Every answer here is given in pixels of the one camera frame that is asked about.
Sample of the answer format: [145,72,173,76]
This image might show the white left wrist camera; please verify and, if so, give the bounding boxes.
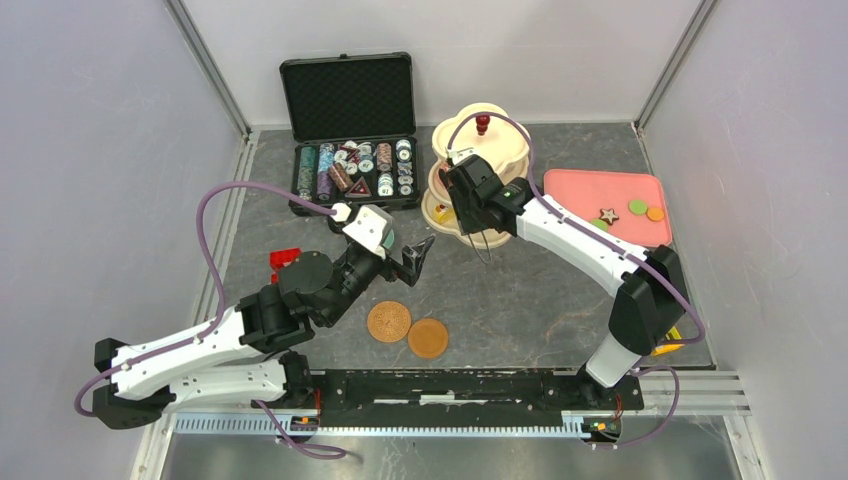
[342,205,393,260]

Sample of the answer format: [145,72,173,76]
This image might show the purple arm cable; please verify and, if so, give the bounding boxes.
[446,112,706,452]
[72,181,352,460]

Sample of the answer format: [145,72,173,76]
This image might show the black serving tongs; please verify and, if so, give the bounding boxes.
[467,231,493,265]

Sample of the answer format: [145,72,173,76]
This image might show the patterned round wooden coaster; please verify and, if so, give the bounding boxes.
[366,301,412,343]

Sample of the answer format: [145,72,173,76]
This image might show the cream three-tier serving stand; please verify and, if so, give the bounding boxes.
[420,103,529,252]

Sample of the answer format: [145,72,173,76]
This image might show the green macaron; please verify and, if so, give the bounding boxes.
[590,218,610,231]
[628,199,649,216]

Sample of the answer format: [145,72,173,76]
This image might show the yellow roll cake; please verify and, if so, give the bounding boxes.
[433,204,455,225]

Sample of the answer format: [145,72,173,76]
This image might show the triangular all-in button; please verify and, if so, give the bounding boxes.
[345,177,372,198]

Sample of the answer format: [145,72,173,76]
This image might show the red toy brick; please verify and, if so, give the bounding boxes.
[268,248,302,284]

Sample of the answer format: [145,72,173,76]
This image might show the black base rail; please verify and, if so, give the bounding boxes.
[313,368,645,428]

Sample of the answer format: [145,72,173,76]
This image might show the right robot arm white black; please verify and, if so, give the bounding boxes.
[439,154,691,408]

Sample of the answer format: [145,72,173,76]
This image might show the black poker chip case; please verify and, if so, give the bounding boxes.
[279,52,423,210]

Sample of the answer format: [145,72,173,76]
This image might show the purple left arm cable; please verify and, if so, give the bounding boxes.
[72,181,352,460]

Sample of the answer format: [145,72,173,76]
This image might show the plain round wooden coaster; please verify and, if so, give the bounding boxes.
[407,318,449,359]

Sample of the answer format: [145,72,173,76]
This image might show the green teacup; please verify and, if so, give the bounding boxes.
[382,229,395,250]

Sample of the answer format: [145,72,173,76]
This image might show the pink plastic tray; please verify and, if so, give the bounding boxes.
[543,169,673,248]

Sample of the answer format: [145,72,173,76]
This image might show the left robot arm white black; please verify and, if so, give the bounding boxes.
[91,236,435,430]

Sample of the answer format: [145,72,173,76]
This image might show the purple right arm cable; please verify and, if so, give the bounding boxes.
[446,112,706,452]

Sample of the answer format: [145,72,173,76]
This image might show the yellow toy brick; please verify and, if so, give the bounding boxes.
[651,326,684,357]

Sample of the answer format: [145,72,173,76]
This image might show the orange macaron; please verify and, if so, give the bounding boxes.
[645,206,666,222]

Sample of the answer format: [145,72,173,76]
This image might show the chocolate star cookie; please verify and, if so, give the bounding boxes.
[599,208,620,226]

